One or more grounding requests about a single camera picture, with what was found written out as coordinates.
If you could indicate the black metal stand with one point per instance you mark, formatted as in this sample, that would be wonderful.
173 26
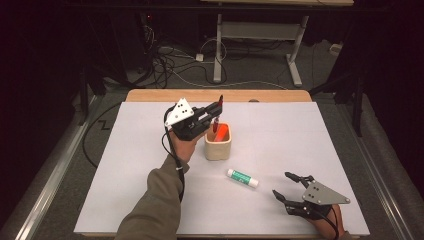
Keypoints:
358 106

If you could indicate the aluminium floor rail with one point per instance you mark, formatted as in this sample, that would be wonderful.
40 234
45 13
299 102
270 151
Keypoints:
50 180
383 186

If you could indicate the person's left hand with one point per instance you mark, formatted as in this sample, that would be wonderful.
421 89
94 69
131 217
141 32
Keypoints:
185 148

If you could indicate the green and white glue stick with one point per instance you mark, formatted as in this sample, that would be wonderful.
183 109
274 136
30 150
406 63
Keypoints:
242 178

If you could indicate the orange highlighter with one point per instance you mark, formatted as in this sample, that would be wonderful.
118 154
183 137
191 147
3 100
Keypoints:
222 135

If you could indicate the white power adapter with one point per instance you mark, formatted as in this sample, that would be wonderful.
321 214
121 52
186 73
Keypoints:
199 57

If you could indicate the white desk frame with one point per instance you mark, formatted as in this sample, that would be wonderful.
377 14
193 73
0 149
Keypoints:
260 30

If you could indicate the beige pen cup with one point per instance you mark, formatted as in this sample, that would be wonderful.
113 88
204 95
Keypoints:
216 151

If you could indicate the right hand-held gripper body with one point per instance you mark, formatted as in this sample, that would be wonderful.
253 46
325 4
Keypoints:
320 196

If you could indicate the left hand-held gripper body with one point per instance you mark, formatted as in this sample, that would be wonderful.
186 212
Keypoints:
186 128

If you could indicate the red pen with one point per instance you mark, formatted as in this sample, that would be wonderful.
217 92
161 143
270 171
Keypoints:
215 126

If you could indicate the white table mat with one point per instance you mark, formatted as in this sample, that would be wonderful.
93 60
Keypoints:
283 140

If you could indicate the person's right hand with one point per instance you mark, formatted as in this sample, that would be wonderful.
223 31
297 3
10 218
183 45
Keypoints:
328 225

